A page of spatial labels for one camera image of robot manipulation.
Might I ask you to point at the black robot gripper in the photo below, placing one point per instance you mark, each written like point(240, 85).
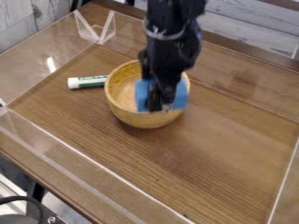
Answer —
point(164, 60)

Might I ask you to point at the blue rectangular block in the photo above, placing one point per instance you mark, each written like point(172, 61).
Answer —
point(181, 96)

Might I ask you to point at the white green marker tube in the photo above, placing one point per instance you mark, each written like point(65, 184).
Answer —
point(88, 82)

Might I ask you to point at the brown wooden bowl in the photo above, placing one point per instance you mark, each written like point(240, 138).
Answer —
point(121, 89)

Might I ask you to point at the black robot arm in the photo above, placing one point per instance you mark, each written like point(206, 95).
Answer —
point(168, 18)

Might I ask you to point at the clear acrylic corner bracket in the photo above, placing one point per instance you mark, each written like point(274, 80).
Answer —
point(93, 32)

